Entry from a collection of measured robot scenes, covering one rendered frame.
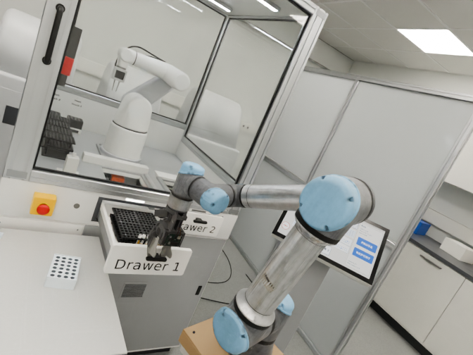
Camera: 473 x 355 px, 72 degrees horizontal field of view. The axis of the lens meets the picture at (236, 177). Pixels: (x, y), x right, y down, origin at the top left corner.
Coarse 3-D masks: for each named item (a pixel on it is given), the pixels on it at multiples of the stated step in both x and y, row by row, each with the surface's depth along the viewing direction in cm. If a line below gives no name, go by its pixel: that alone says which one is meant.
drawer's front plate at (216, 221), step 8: (192, 216) 153; (200, 216) 155; (208, 216) 157; (216, 216) 160; (184, 224) 152; (192, 224) 154; (200, 224) 157; (208, 224) 159; (216, 224) 162; (192, 232) 157; (200, 232) 159; (208, 232) 161; (216, 232) 164
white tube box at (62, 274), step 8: (56, 256) 107; (64, 256) 108; (72, 256) 110; (56, 264) 104; (64, 264) 105; (72, 264) 107; (56, 272) 100; (64, 272) 102; (72, 272) 103; (48, 280) 97; (56, 280) 98; (64, 280) 99; (72, 280) 100; (64, 288) 100; (72, 288) 101
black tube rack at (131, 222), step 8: (112, 208) 131; (120, 208) 133; (112, 216) 131; (120, 216) 127; (128, 216) 130; (136, 216) 132; (144, 216) 136; (152, 216) 138; (112, 224) 127; (120, 224) 122; (128, 224) 124; (136, 224) 127; (144, 224) 129; (152, 224) 132; (120, 232) 117; (128, 232) 118; (136, 232) 121; (144, 232) 124; (120, 240) 118; (128, 240) 120; (136, 240) 121
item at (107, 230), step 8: (104, 208) 129; (128, 208) 139; (136, 208) 141; (144, 208) 144; (104, 216) 124; (104, 224) 122; (104, 232) 119; (112, 232) 115; (104, 240) 117; (112, 240) 111
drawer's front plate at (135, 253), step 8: (112, 248) 103; (120, 248) 104; (128, 248) 106; (136, 248) 107; (144, 248) 109; (160, 248) 112; (176, 248) 116; (184, 248) 119; (112, 256) 104; (120, 256) 106; (128, 256) 107; (136, 256) 108; (144, 256) 110; (176, 256) 117; (184, 256) 118; (112, 264) 105; (120, 264) 107; (136, 264) 110; (176, 264) 118; (184, 264) 120; (104, 272) 105; (112, 272) 106; (120, 272) 108; (128, 272) 109; (136, 272) 111; (144, 272) 113; (152, 272) 114; (160, 272) 116; (168, 272) 118; (176, 272) 120
